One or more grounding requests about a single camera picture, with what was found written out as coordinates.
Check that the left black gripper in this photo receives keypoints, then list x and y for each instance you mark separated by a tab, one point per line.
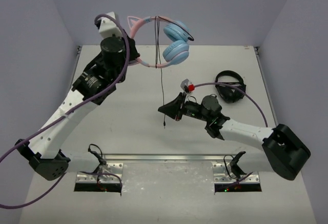
133	51

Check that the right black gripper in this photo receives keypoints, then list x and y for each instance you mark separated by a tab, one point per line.
173	109

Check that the pink blue cat-ear headphones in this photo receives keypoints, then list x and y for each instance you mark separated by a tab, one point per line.
176	31

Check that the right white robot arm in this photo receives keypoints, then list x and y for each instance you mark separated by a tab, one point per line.
280	149

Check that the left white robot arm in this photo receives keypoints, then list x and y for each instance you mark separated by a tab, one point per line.
97	81

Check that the black over-ear headphones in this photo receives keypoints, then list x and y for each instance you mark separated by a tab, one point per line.
230	92

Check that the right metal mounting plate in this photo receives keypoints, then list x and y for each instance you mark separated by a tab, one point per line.
221	175

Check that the metal mounting plate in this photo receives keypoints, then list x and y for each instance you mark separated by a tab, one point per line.
109	174
221	175

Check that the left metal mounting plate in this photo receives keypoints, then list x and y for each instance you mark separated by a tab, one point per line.
109	174

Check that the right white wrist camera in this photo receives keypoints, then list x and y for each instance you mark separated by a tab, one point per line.
187	87

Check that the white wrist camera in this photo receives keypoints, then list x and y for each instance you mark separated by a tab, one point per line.
107	28
187	87

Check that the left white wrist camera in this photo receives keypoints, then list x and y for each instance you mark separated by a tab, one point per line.
107	28

